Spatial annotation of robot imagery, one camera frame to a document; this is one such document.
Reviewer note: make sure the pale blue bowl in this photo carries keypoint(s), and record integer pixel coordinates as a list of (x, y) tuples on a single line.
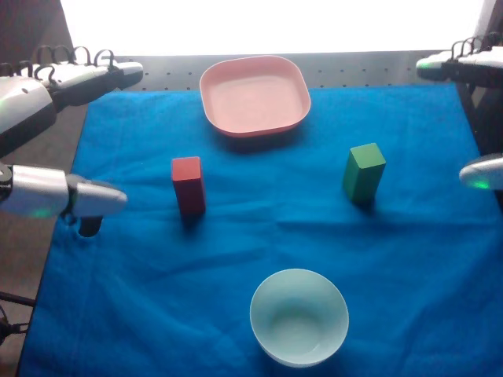
[(298, 318)]

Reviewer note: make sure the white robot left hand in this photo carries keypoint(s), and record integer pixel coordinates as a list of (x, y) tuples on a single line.
[(23, 98)]

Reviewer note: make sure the green rectangular block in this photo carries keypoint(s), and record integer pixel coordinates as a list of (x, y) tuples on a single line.
[(363, 176)]

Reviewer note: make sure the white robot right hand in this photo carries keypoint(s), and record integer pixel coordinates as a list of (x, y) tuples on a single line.
[(471, 64)]

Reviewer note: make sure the blue cloth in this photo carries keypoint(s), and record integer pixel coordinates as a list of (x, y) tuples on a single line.
[(275, 235)]

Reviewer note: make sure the red block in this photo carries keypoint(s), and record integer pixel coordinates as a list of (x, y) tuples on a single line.
[(189, 188)]

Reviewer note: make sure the pink plate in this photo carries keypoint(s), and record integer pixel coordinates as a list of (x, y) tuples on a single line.
[(255, 102)]

